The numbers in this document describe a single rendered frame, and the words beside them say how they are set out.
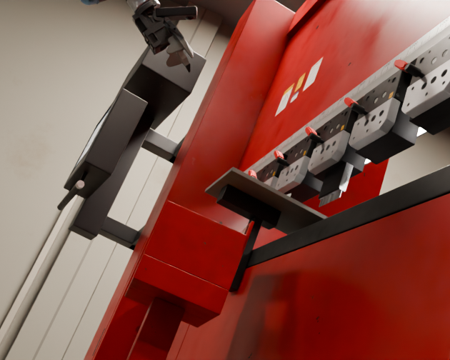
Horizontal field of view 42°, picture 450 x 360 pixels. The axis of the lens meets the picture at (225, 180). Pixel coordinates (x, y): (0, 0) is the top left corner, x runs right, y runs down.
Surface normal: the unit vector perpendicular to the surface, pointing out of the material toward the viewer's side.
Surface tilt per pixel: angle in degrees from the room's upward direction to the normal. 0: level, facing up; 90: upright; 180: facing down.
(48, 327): 90
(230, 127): 90
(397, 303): 90
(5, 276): 90
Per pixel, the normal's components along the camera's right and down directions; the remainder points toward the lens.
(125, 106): 0.42, -0.25
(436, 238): -0.87, -0.45
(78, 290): 0.18, -0.36
